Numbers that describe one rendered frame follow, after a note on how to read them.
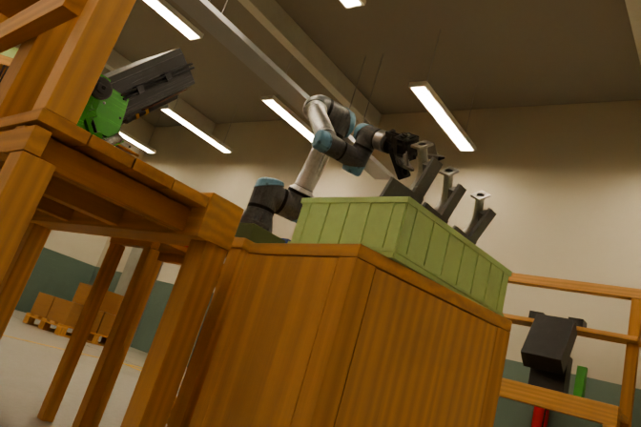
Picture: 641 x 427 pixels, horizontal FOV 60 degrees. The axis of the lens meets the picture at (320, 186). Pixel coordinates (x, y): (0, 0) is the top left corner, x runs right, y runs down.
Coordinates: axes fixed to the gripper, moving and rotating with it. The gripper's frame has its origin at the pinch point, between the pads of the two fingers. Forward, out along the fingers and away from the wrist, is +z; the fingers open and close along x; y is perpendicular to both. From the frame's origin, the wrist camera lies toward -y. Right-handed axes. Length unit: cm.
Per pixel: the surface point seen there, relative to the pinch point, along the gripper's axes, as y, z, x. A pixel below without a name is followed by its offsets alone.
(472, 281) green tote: -24.2, 30.0, -12.1
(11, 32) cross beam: 45, -92, -98
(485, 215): -15.6, 16.6, 10.2
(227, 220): -12, -31, -60
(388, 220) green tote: 3.4, 21.1, -39.1
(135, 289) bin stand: -53, -73, -82
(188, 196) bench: 0, -33, -71
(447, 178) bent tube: -0.9, 8.9, -1.4
